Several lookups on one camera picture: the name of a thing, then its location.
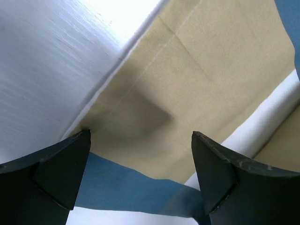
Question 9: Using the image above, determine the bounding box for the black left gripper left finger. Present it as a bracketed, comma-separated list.
[0, 130, 91, 225]

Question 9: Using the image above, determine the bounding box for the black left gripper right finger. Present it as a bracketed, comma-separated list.
[191, 131, 300, 225]

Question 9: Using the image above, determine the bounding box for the blue beige striped placemat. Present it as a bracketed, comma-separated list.
[67, 0, 300, 225]

